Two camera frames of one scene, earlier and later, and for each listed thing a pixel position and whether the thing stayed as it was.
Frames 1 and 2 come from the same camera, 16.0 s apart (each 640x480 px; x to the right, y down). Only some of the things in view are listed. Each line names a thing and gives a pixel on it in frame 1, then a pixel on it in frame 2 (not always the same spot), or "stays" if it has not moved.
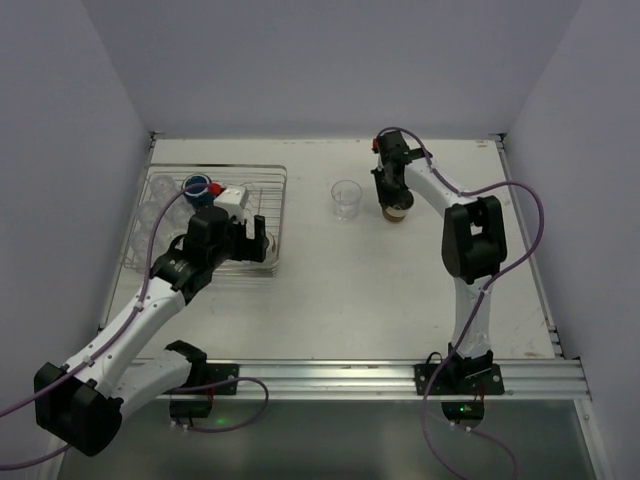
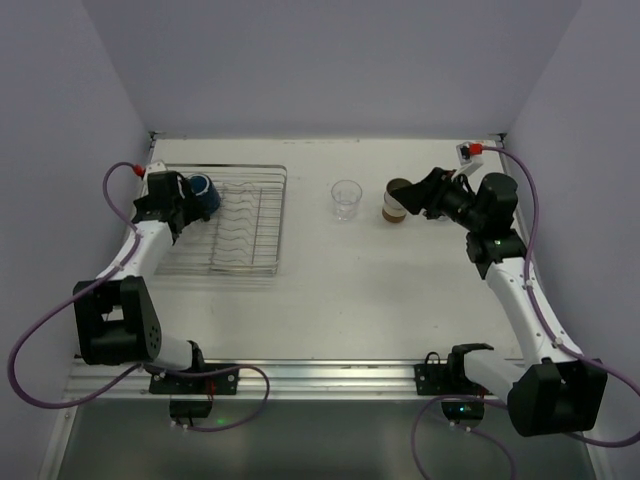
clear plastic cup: x=346 y=195 stays
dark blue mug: x=198 y=196 stays
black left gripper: x=248 y=245 -> x=181 y=203
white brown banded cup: x=394 y=214 stays
